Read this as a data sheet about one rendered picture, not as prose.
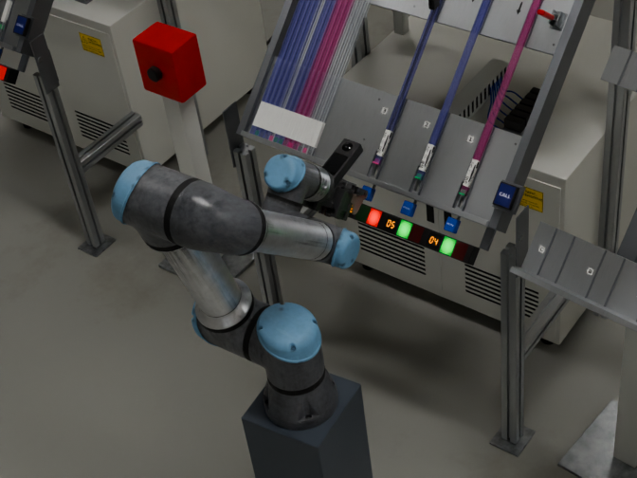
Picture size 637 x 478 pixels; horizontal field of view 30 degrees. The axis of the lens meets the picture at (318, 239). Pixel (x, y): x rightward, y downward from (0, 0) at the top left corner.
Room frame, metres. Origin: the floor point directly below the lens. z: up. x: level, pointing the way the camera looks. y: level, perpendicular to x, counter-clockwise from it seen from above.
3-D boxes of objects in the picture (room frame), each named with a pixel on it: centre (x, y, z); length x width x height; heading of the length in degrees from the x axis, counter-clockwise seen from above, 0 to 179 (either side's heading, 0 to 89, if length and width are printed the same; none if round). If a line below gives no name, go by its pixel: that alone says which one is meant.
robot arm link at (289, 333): (1.58, 0.09, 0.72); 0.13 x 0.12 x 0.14; 50
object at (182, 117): (2.65, 0.32, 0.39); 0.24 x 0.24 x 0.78; 48
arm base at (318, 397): (1.58, 0.08, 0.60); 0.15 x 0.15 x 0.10
